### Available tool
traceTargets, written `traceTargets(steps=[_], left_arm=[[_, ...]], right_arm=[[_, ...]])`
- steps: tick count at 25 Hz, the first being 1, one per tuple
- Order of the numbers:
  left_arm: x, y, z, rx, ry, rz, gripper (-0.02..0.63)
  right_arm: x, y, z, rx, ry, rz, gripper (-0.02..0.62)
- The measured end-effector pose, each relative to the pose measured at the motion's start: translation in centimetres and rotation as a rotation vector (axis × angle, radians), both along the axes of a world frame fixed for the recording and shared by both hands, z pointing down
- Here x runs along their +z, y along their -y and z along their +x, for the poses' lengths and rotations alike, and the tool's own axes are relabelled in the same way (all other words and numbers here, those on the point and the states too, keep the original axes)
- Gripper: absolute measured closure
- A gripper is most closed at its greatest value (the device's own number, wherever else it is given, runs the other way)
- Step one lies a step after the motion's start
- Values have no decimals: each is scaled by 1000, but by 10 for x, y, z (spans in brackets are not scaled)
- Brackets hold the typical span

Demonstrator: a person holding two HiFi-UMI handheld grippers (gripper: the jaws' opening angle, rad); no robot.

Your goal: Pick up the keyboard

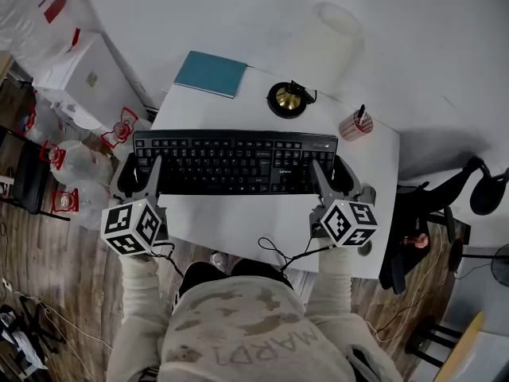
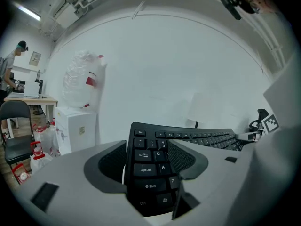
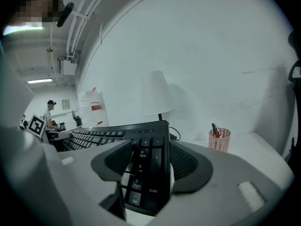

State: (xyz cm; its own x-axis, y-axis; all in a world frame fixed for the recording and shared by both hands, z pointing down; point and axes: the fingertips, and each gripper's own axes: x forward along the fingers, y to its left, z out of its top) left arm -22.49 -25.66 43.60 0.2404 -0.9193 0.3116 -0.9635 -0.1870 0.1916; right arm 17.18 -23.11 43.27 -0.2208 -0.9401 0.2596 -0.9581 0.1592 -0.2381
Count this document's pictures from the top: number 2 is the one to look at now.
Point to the framed wall notice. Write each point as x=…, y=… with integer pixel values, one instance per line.
x=35, y=58

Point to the white water dispenser cabinet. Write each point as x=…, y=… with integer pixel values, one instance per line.
x=77, y=128

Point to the black keyboard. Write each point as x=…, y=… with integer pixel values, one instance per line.
x=150, y=168

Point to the clear bag of empty bottles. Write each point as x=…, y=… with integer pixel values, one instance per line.
x=82, y=83

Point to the black desk stand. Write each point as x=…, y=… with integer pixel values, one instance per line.
x=39, y=83

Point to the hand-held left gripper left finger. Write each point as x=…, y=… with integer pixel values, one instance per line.
x=77, y=196

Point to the cluster of clear water jugs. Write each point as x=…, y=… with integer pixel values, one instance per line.
x=42, y=145

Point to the black office chair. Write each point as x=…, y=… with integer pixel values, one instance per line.
x=262, y=115

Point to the black folding chair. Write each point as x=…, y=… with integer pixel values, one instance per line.
x=16, y=147

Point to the light wooden side desk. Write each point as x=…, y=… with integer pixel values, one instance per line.
x=33, y=100

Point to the person's right forearm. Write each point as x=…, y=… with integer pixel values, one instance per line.
x=284, y=86

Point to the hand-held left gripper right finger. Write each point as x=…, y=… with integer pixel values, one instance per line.
x=211, y=178

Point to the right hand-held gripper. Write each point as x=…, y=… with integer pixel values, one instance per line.
x=270, y=124

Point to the white ceiling duct box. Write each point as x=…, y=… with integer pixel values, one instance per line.
x=65, y=15

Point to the fluorescent tube light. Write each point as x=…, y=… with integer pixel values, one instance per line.
x=27, y=10

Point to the black head-mounted camera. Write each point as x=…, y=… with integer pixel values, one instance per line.
x=231, y=6

